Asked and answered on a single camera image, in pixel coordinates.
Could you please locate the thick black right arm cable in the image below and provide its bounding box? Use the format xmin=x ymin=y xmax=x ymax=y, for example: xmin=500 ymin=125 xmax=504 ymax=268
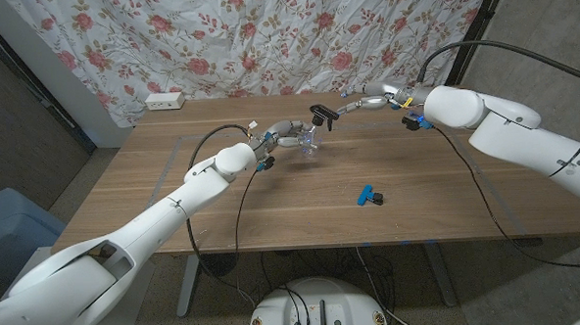
xmin=414 ymin=34 xmax=580 ymax=95

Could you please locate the white power strip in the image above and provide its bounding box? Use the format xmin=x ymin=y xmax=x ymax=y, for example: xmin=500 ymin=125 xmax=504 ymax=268
xmin=144 ymin=91 xmax=187 ymax=112

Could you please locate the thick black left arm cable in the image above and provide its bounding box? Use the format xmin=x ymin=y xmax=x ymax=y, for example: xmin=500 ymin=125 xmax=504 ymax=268
xmin=182 ymin=123 xmax=257 ymax=286

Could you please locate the blue and black clip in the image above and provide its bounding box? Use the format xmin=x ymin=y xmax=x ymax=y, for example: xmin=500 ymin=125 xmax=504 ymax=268
xmin=356 ymin=183 xmax=385 ymax=208

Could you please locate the thin black camera cable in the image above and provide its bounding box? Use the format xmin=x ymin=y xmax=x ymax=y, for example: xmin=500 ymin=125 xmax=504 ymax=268
xmin=429 ymin=118 xmax=580 ymax=277
xmin=229 ymin=167 xmax=268 ymax=311

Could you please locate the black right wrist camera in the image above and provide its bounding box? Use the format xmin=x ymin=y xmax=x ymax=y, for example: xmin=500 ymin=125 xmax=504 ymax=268
xmin=400 ymin=113 xmax=436 ymax=132

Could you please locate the thin black right camera cable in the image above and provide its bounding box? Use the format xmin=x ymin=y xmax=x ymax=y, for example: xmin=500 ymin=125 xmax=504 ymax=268
xmin=429 ymin=118 xmax=580 ymax=277

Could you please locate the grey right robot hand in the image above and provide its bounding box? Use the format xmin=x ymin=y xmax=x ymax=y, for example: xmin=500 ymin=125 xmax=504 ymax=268
xmin=338 ymin=79 xmax=434 ymax=116

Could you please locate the grey table leg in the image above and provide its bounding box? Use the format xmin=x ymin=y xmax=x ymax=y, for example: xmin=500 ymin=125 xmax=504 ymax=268
xmin=423 ymin=243 xmax=459 ymax=308
xmin=174 ymin=254 xmax=204 ymax=319

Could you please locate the black backdrop frame pole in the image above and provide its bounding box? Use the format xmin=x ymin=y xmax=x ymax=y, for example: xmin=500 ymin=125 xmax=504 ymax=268
xmin=0 ymin=7 xmax=98 ymax=158
xmin=442 ymin=0 xmax=516 ymax=87

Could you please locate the floral backdrop cloth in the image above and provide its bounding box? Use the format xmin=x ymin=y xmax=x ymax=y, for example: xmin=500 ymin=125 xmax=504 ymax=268
xmin=5 ymin=0 xmax=500 ymax=134

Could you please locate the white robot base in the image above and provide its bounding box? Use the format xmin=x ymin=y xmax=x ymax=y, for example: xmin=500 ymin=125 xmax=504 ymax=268
xmin=245 ymin=274 xmax=390 ymax=325

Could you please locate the thin black left camera cable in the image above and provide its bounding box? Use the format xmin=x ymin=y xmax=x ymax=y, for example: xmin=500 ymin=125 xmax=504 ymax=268
xmin=229 ymin=167 xmax=268 ymax=311

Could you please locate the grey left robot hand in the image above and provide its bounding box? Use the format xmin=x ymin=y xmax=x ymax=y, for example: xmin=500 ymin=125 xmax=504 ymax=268
xmin=248 ymin=117 xmax=320 ymax=159

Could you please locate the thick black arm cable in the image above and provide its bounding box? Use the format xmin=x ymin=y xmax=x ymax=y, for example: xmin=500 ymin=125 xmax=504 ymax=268
xmin=414 ymin=34 xmax=580 ymax=95
xmin=182 ymin=123 xmax=257 ymax=286

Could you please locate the blue plastic bin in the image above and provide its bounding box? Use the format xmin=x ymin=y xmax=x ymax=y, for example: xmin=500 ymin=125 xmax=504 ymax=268
xmin=0 ymin=185 xmax=72 ymax=299

